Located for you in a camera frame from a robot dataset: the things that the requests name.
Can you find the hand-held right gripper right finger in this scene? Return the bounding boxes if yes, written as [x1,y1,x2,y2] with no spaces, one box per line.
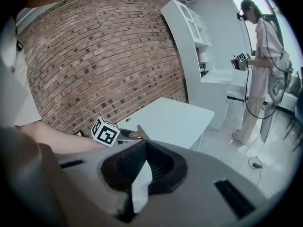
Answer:
[132,140,280,227]

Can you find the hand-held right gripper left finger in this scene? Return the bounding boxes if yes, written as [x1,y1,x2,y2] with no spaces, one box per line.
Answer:
[55,140,149,227]

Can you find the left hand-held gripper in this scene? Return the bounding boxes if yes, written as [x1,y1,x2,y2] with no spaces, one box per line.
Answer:
[91,116,150,148]

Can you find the white paper object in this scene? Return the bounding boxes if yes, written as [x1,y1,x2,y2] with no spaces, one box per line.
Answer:
[131,162,153,214]

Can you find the person's left forearm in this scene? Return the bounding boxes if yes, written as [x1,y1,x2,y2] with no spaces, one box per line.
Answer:
[14,121,107,155]

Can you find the white table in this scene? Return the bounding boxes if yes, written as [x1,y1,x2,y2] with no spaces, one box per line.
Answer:
[116,97,215,150]

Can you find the white tall cabinet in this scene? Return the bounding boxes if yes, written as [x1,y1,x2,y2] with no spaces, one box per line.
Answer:
[160,0,233,131]

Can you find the white small appliance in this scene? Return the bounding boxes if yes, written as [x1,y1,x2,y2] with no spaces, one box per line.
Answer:
[198,52,210,77]

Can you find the grey folded board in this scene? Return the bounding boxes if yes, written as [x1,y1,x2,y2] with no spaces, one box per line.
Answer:
[259,100,278,143]

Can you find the person's white shirt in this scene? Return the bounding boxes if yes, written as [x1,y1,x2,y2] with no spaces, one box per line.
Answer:
[0,8,44,128]

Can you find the dark chair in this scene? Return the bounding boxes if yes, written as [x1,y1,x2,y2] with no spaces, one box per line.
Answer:
[283,66,303,152]

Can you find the black floor cable with adapter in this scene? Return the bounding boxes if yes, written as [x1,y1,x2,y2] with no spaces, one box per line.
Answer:
[247,136,265,183]

